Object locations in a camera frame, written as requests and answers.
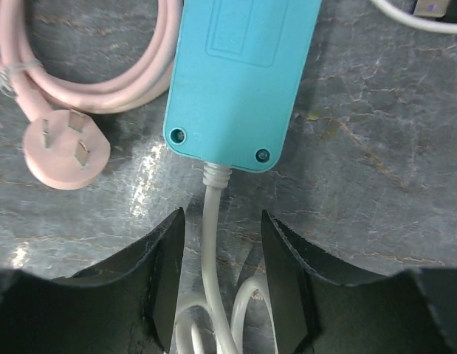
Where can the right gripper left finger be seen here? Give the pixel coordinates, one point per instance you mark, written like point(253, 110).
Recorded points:
point(123, 304)

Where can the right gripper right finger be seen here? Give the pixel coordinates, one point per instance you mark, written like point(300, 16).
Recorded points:
point(322, 304)

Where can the teal power strip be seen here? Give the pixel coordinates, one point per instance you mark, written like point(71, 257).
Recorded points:
point(236, 74)

